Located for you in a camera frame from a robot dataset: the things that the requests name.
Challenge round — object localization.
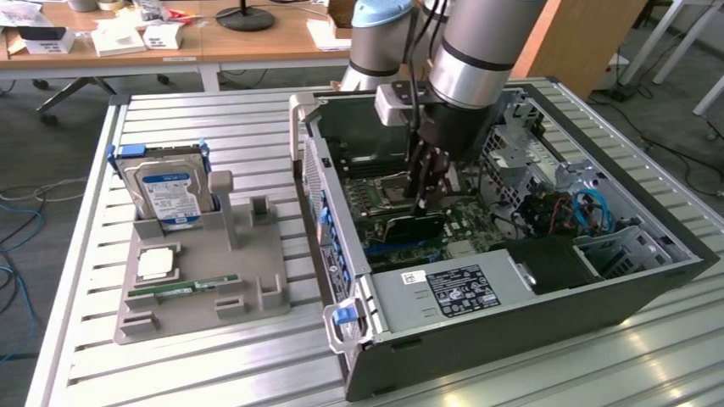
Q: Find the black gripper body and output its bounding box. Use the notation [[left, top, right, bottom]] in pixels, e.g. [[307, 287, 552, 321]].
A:
[[415, 100, 500, 162]]

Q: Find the black graphics card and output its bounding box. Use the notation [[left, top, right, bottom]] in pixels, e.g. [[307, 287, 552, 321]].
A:
[[370, 211, 448, 249]]

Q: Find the CPU socket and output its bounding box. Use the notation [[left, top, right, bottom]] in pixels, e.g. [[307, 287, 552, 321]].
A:
[[378, 173, 420, 209]]

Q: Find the silver metal disk bay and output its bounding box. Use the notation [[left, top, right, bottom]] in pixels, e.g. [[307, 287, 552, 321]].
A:
[[479, 101, 571, 215], [571, 225, 678, 281]]

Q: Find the green motherboard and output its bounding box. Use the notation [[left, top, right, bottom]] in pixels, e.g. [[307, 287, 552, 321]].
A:
[[331, 142, 514, 275]]

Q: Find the blue expansion slot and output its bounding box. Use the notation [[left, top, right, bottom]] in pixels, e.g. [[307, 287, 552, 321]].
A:
[[362, 237, 443, 258]]

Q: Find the black plastic shroud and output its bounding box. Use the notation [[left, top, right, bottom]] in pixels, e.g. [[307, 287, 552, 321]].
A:
[[490, 235, 604, 296]]

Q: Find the grey power supply unit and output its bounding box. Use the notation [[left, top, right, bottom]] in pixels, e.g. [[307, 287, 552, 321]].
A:
[[370, 248, 536, 334]]

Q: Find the wooden cabinet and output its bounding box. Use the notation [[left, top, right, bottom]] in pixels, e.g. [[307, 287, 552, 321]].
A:
[[508, 0, 650, 99]]

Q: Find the black power strip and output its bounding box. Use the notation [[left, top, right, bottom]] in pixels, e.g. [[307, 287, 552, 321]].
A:
[[591, 86, 635, 103]]

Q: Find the white booklet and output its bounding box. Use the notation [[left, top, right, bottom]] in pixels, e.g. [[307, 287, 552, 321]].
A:
[[304, 19, 354, 53]]

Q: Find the brown cardboard box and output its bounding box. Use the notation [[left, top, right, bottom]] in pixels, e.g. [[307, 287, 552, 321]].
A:
[[327, 0, 358, 29]]

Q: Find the black open PC case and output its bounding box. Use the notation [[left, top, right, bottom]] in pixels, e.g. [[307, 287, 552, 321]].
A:
[[288, 82, 722, 403]]

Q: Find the white metal desk leg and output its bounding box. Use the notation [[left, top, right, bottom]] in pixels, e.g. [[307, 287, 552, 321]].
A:
[[618, 0, 690, 86], [652, 0, 724, 85], [692, 75, 724, 116]]

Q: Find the grey plastic parts rack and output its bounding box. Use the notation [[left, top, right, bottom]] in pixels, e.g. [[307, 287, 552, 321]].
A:
[[112, 169, 295, 347]]

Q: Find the black round lamp base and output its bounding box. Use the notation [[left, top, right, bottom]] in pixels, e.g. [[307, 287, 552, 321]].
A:
[[214, 0, 278, 33]]

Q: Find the hard disk in blue caddy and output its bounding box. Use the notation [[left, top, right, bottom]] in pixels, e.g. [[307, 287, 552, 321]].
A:
[[106, 142, 220, 232]]

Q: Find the green RAM stick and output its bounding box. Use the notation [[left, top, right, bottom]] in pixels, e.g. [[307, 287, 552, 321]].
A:
[[127, 274, 239, 298]]

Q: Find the silver CPU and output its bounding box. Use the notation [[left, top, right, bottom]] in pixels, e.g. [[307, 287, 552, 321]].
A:
[[138, 249, 178, 281]]

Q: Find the small white printed box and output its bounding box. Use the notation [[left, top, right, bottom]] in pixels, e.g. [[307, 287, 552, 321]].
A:
[[140, 23, 186, 51]]

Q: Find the white open box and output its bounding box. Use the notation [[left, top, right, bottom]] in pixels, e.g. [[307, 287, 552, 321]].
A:
[[90, 20, 148, 59]]

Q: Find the wooden desk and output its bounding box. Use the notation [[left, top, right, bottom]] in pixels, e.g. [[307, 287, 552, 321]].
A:
[[0, 0, 514, 92]]

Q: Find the white box black lid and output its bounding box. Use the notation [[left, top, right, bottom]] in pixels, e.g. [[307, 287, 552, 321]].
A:
[[16, 25, 78, 55]]

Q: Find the crumpled plastic bag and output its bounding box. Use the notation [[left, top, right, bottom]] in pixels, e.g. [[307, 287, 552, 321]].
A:
[[0, 0, 47, 29]]

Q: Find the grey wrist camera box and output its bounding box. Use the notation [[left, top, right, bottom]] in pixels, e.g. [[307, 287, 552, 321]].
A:
[[374, 81, 431, 127]]

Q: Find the red wire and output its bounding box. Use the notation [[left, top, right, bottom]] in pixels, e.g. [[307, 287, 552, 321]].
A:
[[552, 197, 572, 232]]

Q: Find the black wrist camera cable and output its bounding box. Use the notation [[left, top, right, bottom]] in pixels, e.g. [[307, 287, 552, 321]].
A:
[[407, 0, 450, 128]]

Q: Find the blue wire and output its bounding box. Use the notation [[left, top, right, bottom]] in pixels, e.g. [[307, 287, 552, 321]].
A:
[[571, 189, 616, 234]]

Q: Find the white floor cable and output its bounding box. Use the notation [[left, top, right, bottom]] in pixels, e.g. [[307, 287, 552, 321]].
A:
[[0, 176, 87, 203]]

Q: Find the blue floor cable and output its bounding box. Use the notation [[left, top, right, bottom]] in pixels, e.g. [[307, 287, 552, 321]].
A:
[[0, 203, 44, 362]]

